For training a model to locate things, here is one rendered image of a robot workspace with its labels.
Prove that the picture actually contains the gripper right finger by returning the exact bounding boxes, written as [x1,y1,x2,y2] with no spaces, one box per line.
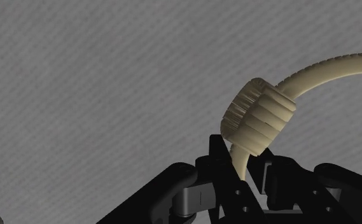
[246,147,362,224]

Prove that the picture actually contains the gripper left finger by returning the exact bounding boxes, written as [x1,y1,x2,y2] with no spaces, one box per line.
[96,134,270,224]

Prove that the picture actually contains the grey fabric upholstered furniture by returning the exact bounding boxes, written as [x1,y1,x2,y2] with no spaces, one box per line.
[0,0,362,224]

